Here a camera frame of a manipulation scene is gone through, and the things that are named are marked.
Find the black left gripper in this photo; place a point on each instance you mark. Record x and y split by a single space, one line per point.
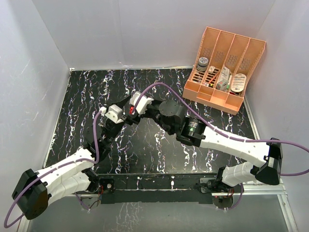
132 120

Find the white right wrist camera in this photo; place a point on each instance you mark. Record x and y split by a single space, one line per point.
141 107

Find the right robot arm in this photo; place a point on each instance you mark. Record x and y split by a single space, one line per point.
262 161

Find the grey round jar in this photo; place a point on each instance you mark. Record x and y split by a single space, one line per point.
202 64

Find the white paper packet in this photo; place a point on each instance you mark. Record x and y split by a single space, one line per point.
224 74

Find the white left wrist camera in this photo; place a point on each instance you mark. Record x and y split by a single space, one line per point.
113 113

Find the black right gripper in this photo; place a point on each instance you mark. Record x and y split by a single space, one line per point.
155 102

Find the white oval blister pack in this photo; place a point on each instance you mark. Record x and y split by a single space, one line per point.
238 83

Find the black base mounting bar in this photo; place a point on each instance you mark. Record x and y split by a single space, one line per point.
162 188

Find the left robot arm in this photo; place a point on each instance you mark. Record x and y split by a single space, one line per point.
36 190

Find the aluminium frame rail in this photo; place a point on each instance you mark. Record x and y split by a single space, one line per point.
88 206

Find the orange plastic desk organizer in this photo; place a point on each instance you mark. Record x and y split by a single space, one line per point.
239 53

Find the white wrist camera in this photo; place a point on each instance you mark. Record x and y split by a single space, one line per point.
113 113
141 107

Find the small white card box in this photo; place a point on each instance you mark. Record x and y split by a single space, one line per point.
211 69

